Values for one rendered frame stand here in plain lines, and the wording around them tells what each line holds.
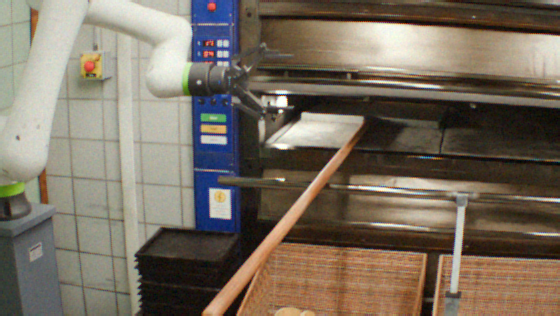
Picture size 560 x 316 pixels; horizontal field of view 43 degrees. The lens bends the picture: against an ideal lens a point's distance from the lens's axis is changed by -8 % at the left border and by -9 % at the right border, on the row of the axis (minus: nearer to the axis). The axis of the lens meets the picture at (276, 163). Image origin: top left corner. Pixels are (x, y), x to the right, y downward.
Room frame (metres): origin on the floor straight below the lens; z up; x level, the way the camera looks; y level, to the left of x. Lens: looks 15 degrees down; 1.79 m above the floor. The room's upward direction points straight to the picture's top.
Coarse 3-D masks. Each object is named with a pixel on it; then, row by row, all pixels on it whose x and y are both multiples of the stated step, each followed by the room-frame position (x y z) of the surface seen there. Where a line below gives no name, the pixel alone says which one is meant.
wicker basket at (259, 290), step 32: (288, 256) 2.50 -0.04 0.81; (320, 256) 2.48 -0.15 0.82; (352, 256) 2.45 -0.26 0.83; (384, 256) 2.43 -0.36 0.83; (416, 256) 2.40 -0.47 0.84; (256, 288) 2.34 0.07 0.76; (320, 288) 2.45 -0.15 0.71; (352, 288) 2.42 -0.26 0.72; (384, 288) 2.39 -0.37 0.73; (416, 288) 2.22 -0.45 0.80
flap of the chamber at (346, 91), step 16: (352, 96) 2.47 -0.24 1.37; (368, 96) 2.41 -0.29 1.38; (384, 96) 2.34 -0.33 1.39; (400, 96) 2.30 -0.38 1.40; (416, 96) 2.29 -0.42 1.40; (432, 96) 2.28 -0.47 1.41; (448, 96) 2.27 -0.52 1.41; (464, 96) 2.25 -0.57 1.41; (480, 96) 2.24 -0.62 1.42; (496, 96) 2.23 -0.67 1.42
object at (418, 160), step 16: (272, 144) 2.60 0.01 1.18; (304, 160) 2.53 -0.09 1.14; (320, 160) 2.52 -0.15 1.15; (352, 160) 2.49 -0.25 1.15; (368, 160) 2.48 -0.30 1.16; (384, 160) 2.46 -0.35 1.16; (400, 160) 2.45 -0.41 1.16; (416, 160) 2.43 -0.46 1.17; (432, 160) 2.42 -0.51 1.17; (448, 160) 2.41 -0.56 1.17; (464, 160) 2.39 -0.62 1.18; (480, 160) 2.38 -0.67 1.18; (496, 160) 2.38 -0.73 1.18; (512, 160) 2.38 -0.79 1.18; (528, 160) 2.38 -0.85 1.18
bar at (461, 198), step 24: (336, 192) 2.12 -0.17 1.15; (360, 192) 2.10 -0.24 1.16; (384, 192) 2.09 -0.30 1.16; (408, 192) 2.07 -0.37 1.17; (432, 192) 2.06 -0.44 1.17; (456, 192) 2.04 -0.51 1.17; (456, 240) 1.95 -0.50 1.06; (456, 264) 1.90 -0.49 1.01; (456, 288) 1.84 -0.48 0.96; (456, 312) 1.81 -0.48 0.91
